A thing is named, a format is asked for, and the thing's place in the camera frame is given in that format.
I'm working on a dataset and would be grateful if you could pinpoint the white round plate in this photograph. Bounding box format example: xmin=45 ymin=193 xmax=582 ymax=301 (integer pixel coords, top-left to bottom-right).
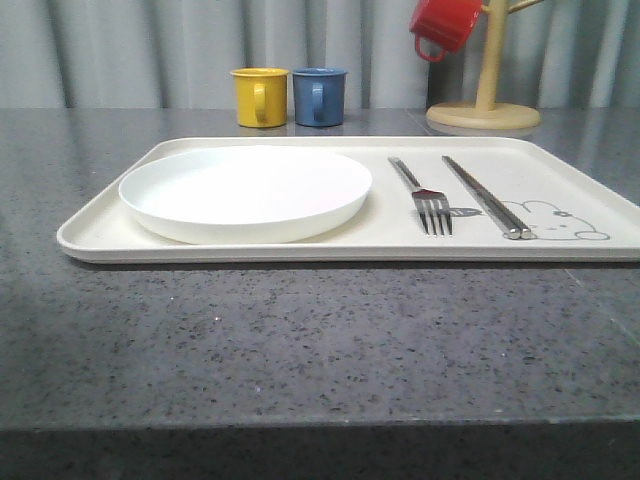
xmin=119 ymin=145 xmax=373 ymax=244

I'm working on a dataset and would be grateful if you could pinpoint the silver metal fork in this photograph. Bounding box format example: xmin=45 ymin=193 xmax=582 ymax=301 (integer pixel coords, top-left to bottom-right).
xmin=388 ymin=157 xmax=453 ymax=236

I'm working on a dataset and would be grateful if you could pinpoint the silver metal chopstick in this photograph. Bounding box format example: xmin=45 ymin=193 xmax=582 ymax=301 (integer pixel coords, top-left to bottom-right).
xmin=468 ymin=172 xmax=534 ymax=240
xmin=442 ymin=156 xmax=521 ymax=240

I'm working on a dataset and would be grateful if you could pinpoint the blue enamel mug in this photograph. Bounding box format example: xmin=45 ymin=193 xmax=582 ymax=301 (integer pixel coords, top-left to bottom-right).
xmin=292 ymin=67 xmax=347 ymax=127

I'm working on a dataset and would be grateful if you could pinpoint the yellow enamel mug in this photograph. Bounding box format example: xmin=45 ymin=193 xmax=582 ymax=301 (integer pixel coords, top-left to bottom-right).
xmin=231 ymin=67 xmax=289 ymax=128

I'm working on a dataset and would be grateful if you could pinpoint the wooden mug tree stand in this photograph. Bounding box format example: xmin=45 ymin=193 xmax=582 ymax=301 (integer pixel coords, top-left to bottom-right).
xmin=426 ymin=1 xmax=541 ymax=130

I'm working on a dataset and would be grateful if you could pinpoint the red enamel mug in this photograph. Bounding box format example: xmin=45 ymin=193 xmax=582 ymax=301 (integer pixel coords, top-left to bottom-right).
xmin=409 ymin=0 xmax=484 ymax=62

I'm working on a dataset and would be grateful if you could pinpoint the beige rabbit print tray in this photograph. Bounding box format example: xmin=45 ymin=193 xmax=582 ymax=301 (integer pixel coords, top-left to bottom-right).
xmin=57 ymin=136 xmax=639 ymax=263

